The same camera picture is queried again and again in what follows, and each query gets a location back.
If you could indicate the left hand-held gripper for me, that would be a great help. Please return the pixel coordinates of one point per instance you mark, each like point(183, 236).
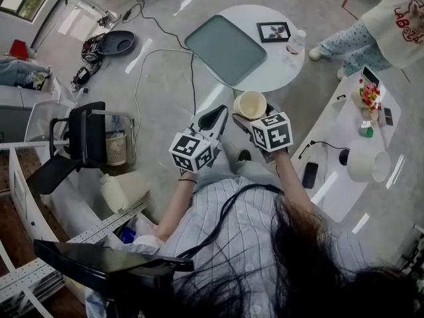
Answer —
point(190, 152)

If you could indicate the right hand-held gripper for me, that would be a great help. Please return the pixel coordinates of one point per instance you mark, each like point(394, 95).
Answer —
point(271, 132)

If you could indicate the cream cup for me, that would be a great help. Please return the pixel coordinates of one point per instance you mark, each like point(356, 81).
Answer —
point(250, 103)

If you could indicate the grey-green rectangular tray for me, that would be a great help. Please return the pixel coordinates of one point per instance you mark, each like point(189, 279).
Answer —
point(225, 50)

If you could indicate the person's right forearm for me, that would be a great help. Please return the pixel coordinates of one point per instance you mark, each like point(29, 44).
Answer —
point(295, 181)

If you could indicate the person's left forearm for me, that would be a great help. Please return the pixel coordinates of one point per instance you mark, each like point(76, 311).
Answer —
point(175, 210)

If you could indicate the person's right black shoe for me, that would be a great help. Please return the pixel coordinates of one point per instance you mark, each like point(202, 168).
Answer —
point(244, 155)

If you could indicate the person's grey trousers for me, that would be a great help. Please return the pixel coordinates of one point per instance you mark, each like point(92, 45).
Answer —
point(215, 171)

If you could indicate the round white side table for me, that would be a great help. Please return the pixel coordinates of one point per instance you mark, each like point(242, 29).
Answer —
point(281, 75)

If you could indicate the black wrist band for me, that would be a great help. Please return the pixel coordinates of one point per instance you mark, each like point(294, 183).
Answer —
point(187, 179)

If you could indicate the clear water bottle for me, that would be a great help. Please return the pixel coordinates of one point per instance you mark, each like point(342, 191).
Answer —
point(294, 48)

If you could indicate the black phone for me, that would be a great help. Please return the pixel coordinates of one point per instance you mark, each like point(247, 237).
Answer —
point(310, 175)

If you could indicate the black lamp base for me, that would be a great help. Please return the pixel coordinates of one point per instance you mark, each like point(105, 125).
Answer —
point(344, 156)

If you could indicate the wicker waste basket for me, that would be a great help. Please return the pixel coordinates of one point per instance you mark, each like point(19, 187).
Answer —
point(116, 149)

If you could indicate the white low cabinet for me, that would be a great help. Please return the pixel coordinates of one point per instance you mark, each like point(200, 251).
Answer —
point(338, 190)

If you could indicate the small green tumbler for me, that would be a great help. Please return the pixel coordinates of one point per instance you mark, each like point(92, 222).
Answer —
point(366, 132)

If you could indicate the cream plastic bin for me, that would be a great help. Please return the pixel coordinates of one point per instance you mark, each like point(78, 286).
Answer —
point(121, 190)

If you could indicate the flower bouquet in vase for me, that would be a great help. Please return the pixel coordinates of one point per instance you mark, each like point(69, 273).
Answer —
point(367, 96)

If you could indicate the white lampshade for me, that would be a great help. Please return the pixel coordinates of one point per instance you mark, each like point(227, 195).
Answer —
point(362, 167)

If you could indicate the tablet with white edge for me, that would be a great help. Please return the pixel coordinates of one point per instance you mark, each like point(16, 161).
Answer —
point(370, 75)

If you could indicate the white plastic bag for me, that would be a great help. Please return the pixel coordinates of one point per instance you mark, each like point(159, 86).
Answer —
point(145, 225)

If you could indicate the person's striped shirt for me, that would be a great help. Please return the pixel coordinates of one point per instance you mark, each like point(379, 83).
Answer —
point(238, 243)

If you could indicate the black oval case shell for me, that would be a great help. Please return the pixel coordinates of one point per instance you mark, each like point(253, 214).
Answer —
point(117, 42)

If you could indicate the black office chair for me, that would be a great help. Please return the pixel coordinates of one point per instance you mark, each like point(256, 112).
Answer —
point(83, 134)

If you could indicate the small dark phone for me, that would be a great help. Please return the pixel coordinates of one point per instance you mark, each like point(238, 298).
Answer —
point(388, 116)

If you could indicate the small black device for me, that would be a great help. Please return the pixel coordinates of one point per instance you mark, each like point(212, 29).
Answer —
point(81, 77)

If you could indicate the black power adapter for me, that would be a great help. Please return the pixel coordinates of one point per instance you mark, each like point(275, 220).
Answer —
point(127, 14)

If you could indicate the blue box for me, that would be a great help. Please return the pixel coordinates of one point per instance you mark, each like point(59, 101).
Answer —
point(128, 235)

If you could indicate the small wheeled part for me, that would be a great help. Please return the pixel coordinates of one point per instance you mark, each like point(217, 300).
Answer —
point(106, 18)

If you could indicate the white mesh chair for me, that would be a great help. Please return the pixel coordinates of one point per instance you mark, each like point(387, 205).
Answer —
point(43, 118)

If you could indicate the black worn rig bar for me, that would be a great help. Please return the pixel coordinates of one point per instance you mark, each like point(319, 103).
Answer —
point(109, 263)

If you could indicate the white shelf unit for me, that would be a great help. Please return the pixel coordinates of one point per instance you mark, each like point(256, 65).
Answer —
point(36, 210)

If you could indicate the metal equipment stand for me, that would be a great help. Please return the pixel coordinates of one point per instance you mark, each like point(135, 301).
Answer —
point(414, 250)

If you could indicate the metal tube frame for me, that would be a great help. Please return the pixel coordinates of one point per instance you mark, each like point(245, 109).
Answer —
point(132, 137)

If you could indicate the black picture frame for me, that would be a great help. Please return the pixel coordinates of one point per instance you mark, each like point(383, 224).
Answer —
point(274, 32)

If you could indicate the perforated metal rail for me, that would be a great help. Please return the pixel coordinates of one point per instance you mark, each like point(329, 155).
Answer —
point(106, 224)

